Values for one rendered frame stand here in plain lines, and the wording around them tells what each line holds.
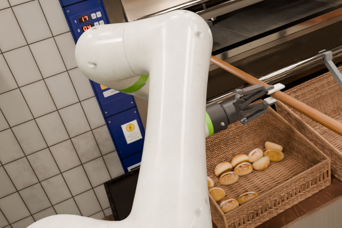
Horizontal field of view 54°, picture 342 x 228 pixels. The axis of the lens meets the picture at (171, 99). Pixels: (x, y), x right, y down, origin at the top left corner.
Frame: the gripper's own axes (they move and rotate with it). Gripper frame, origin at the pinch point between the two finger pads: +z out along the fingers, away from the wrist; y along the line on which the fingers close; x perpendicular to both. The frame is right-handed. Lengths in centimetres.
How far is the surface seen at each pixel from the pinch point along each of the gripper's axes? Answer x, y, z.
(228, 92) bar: -16.6, 2.6, -8.8
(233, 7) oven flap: -39.2, -22.0, 10.7
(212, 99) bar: -16.5, 2.6, -15.7
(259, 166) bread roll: -31, 57, 8
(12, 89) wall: -53, -15, -84
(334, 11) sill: -54, 2, 78
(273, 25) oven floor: -64, 1, 47
